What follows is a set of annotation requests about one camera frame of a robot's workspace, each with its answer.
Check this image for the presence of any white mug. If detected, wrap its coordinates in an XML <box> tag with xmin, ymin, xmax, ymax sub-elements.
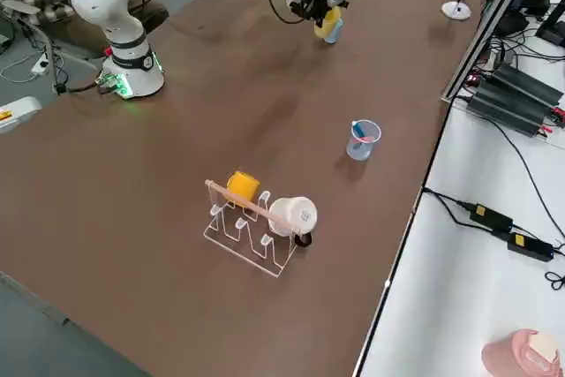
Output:
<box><xmin>267</xmin><ymin>195</ymin><xmax>319</xmax><ymax>237</ymax></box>

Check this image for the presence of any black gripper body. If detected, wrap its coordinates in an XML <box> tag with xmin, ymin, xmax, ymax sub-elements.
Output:
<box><xmin>292</xmin><ymin>0</ymin><xmax>333</xmax><ymax>21</ymax></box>

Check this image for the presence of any orange mug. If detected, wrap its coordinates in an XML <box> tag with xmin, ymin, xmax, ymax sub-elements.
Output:
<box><xmin>226</xmin><ymin>170</ymin><xmax>260</xmax><ymax>208</ymax></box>

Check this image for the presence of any long black cable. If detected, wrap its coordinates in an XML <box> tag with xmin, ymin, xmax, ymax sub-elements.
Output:
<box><xmin>454</xmin><ymin>94</ymin><xmax>565</xmax><ymax>239</ymax></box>

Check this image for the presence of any blue plastic cup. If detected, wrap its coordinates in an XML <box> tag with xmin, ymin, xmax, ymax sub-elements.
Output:
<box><xmin>324</xmin><ymin>19</ymin><xmax>344</xmax><ymax>45</ymax></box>

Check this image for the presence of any black adapter cable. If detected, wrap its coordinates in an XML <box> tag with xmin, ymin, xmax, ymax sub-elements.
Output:
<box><xmin>422</xmin><ymin>187</ymin><xmax>509</xmax><ymax>239</ymax></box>

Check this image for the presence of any black base cable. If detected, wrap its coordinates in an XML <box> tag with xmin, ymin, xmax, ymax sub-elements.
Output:
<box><xmin>52</xmin><ymin>78</ymin><xmax>117</xmax><ymax>96</ymax></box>

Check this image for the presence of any aluminium frame post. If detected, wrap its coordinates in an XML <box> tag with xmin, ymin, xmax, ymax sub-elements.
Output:
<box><xmin>441</xmin><ymin>0</ymin><xmax>545</xmax><ymax>104</ymax></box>

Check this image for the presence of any black monitor stand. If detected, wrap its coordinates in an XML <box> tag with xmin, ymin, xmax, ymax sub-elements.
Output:
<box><xmin>535</xmin><ymin>0</ymin><xmax>565</xmax><ymax>49</ymax></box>

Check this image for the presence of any clear plastic measuring beaker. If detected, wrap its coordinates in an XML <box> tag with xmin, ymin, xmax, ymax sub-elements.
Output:
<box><xmin>346</xmin><ymin>119</ymin><xmax>382</xmax><ymax>162</ymax></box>

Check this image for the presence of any white floor power strip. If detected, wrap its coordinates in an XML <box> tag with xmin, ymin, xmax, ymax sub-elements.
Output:
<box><xmin>30</xmin><ymin>54</ymin><xmax>50</xmax><ymax>77</ymax></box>

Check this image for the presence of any black cable tangle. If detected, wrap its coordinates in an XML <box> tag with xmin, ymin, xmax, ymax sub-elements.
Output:
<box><xmin>483</xmin><ymin>26</ymin><xmax>565</xmax><ymax>70</ymax></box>

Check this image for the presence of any white box with label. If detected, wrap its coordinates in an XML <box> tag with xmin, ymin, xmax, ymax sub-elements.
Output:
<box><xmin>0</xmin><ymin>94</ymin><xmax>43</xmax><ymax>135</ymax></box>

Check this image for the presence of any wooden rod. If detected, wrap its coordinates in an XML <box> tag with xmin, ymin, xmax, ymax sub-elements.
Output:
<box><xmin>204</xmin><ymin>178</ymin><xmax>302</xmax><ymax>233</ymax></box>

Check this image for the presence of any yellow plastic cup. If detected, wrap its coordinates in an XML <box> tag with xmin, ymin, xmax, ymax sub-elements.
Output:
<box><xmin>313</xmin><ymin>6</ymin><xmax>343</xmax><ymax>41</ymax></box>

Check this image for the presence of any black ribbed power supply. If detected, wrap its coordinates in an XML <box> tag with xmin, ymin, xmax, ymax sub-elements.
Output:
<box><xmin>466</xmin><ymin>80</ymin><xmax>554</xmax><ymax>139</ymax></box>
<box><xmin>490</xmin><ymin>63</ymin><xmax>565</xmax><ymax>109</ymax></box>

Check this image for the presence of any black power adapter brick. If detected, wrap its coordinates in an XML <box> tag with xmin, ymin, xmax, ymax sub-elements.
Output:
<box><xmin>506</xmin><ymin>230</ymin><xmax>555</xmax><ymax>263</ymax></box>
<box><xmin>468</xmin><ymin>202</ymin><xmax>516</xmax><ymax>232</ymax></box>

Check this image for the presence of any pink plastic container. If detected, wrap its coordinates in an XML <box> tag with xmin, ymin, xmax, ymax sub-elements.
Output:
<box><xmin>480</xmin><ymin>328</ymin><xmax>565</xmax><ymax>377</ymax></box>

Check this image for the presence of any clear acrylic rack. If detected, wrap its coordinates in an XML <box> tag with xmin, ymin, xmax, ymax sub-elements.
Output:
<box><xmin>202</xmin><ymin>182</ymin><xmax>302</xmax><ymax>279</ymax></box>

